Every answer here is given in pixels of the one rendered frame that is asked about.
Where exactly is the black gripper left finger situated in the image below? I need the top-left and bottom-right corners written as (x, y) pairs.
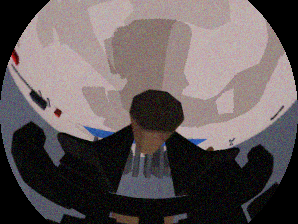
top-left (57, 125), bottom-right (134, 193)

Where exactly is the blue flat strip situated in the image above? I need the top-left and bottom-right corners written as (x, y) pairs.
top-left (84, 125), bottom-right (208, 147)

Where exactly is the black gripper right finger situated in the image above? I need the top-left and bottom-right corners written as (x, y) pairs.
top-left (165, 131), bottom-right (241, 196)

